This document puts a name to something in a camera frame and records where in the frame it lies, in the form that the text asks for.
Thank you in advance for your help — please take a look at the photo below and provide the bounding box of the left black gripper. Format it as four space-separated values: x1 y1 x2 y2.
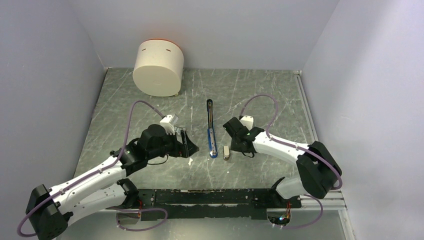
147 127 199 159

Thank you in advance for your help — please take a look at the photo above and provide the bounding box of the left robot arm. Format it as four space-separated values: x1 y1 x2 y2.
24 123 199 240

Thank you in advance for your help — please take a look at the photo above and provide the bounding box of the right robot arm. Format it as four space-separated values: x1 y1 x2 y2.
223 117 342 207

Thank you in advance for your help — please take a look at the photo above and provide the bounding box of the beige small stapler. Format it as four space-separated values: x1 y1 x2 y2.
223 145 230 161

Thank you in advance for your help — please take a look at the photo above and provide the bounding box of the white cylindrical container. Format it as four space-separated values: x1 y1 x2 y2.
132 38 184 97

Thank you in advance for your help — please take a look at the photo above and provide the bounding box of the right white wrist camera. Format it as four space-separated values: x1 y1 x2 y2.
239 115 254 131

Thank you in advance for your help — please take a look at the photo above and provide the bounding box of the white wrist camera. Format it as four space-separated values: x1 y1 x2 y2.
239 115 254 131
159 114 179 135

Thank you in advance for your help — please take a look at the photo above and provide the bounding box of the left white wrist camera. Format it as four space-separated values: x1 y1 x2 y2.
159 114 179 135

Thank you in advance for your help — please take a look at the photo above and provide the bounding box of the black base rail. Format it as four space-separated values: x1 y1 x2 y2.
134 188 302 220

